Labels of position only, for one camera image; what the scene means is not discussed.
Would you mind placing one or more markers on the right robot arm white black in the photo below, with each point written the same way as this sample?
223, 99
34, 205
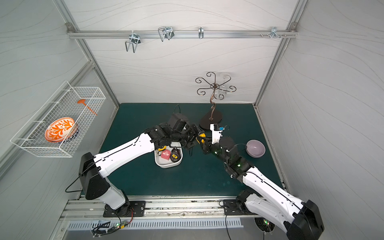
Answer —
299, 220

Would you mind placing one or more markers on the white vented cable duct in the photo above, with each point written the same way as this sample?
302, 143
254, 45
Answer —
159, 224

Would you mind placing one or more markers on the pink tape measure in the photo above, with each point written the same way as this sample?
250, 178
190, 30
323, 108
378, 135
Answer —
166, 154

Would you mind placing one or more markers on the wiring bundle with board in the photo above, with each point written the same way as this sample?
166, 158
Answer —
109, 227

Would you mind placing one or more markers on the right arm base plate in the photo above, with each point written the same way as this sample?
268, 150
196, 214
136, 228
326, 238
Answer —
235, 208

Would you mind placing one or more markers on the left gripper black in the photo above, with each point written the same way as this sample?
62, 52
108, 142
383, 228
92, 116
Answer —
191, 133

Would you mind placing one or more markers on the small metal hook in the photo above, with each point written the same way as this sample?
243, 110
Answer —
201, 32

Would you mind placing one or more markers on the metal bracket hook right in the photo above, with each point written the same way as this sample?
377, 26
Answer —
273, 34

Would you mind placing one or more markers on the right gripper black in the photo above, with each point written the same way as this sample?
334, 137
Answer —
207, 144

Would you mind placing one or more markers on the large yellow tape measure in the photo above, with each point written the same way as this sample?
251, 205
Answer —
201, 138

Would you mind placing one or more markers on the black round tape measure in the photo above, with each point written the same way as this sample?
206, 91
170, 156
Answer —
175, 155

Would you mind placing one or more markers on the aluminium top rail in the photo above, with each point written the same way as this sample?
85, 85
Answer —
187, 34

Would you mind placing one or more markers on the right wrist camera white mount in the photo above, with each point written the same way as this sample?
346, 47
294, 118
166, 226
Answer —
216, 132

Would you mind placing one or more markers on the white wire basket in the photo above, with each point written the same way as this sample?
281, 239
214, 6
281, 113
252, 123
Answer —
62, 103

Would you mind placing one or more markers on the orange patterned plate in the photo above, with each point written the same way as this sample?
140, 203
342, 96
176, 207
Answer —
61, 130

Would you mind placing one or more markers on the black metal jewelry stand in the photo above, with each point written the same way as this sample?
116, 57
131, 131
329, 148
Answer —
218, 93

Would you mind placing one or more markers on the orange spatula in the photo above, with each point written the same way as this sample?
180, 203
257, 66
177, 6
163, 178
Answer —
83, 102

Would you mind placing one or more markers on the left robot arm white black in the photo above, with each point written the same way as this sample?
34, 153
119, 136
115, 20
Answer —
95, 169

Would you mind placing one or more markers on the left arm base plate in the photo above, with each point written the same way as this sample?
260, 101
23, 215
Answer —
133, 208

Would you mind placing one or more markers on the purple bowl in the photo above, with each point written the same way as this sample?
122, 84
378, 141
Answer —
255, 148

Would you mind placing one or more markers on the metal loop hook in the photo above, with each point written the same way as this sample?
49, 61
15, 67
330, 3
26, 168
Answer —
166, 33

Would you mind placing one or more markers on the metal double hook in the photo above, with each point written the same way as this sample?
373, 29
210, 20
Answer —
132, 42

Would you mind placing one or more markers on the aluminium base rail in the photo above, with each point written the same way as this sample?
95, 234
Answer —
157, 207

